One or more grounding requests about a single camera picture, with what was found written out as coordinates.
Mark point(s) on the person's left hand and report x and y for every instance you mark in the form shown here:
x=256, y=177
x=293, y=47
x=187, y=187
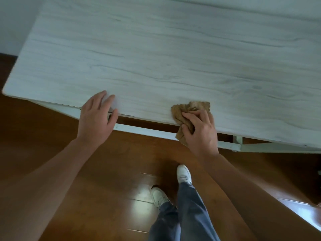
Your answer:
x=94, y=122

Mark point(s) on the person's right hand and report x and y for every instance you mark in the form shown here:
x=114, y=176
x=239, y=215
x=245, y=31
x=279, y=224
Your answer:
x=202, y=136

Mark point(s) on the person's left thumb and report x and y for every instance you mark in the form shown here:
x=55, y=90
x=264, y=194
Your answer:
x=114, y=119

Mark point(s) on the person's left middle finger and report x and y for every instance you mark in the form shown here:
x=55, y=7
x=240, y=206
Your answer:
x=99, y=97

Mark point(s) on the person's right thumb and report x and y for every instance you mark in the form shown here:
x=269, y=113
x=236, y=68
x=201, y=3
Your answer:
x=186, y=131

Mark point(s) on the brown cloth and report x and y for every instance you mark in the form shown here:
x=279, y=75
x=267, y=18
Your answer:
x=186, y=109

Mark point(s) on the person's left forearm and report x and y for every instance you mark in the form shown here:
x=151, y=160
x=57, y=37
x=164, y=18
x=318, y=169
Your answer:
x=42, y=190

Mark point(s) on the person's right forearm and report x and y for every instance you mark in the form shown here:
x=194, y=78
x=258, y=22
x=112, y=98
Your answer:
x=253, y=200

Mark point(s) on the person's white right shoe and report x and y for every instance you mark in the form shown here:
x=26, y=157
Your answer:
x=183, y=173

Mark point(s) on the person's white shoe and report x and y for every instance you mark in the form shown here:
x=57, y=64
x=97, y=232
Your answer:
x=159, y=197
x=183, y=173

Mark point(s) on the person's white left shoe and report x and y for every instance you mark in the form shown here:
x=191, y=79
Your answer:
x=159, y=197

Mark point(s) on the person's blue jeans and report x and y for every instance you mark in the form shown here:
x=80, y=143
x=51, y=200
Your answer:
x=190, y=213

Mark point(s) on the white table frame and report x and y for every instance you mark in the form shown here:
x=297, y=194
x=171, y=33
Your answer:
x=150, y=133

